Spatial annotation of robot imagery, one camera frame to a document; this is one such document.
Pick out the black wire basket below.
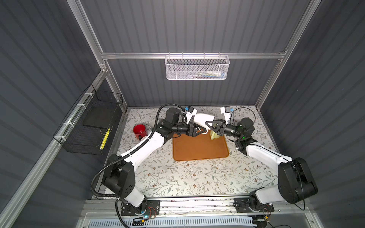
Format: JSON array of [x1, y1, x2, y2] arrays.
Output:
[[53, 85, 124, 155]]

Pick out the orange plastic tray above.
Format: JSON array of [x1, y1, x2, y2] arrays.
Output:
[[173, 134, 229, 162]]

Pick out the black corrugated cable conduit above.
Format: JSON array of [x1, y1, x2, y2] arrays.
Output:
[[90, 155, 132, 199]]

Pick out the black foam pad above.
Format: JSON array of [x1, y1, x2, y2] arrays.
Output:
[[82, 107, 115, 130]]

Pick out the white wire mesh basket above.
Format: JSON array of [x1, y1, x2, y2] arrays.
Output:
[[164, 55, 230, 80]]

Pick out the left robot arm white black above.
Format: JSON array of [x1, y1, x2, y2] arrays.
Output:
[[101, 106, 214, 211]]

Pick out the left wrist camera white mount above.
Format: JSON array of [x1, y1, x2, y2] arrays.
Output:
[[185, 106, 197, 124]]

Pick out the white cream mug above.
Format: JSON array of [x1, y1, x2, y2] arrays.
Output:
[[193, 113, 215, 130]]

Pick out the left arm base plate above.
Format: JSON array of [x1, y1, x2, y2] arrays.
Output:
[[121, 199, 161, 216]]

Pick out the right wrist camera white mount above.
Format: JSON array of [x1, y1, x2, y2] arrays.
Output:
[[220, 106, 233, 124]]

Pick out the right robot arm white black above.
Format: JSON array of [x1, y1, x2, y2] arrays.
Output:
[[203, 118, 318, 210]]

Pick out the markers in white basket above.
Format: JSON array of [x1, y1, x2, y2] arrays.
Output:
[[190, 71, 226, 80]]

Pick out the light green mug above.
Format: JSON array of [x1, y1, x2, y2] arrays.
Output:
[[210, 130, 220, 140]]

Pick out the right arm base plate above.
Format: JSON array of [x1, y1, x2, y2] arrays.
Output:
[[233, 197, 275, 213]]

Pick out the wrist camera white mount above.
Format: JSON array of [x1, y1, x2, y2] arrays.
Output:
[[220, 106, 233, 124], [185, 106, 197, 124]]

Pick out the blue floral mug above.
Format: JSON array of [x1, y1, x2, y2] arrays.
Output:
[[149, 120, 155, 130]]

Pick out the red mug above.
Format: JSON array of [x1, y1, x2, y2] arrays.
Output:
[[133, 124, 148, 140]]

